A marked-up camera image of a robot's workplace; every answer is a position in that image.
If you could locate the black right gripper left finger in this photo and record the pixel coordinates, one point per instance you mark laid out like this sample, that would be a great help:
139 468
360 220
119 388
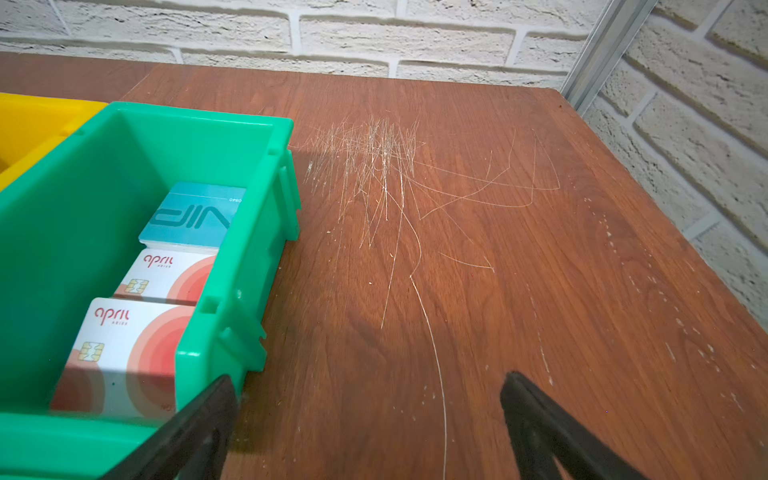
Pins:
193 444

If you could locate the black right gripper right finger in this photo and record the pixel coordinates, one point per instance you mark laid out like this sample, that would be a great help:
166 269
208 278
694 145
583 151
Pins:
545 438

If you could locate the white red april card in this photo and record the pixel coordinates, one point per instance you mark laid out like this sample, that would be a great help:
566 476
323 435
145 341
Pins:
166 276
122 362

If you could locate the teal VIP card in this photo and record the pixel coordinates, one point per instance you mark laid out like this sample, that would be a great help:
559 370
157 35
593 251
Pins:
193 217

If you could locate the green plastic bin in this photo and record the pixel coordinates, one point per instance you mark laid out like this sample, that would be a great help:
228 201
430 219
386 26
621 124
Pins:
70 227

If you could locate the yellow plastic bin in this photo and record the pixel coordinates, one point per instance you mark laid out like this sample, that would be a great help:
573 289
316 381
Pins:
32 126

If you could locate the aluminium corner profile right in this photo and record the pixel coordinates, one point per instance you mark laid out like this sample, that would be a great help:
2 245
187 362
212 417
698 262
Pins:
613 33

